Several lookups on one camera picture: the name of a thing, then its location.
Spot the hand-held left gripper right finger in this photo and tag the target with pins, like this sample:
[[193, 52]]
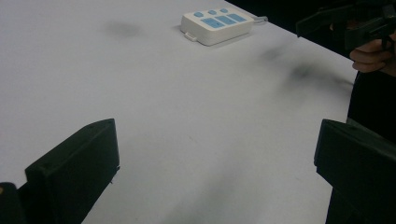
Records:
[[358, 168]]

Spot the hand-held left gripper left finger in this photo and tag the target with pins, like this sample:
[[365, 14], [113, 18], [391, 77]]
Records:
[[74, 168]]

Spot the white box with blue buttons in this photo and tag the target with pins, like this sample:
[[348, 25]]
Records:
[[218, 26]]

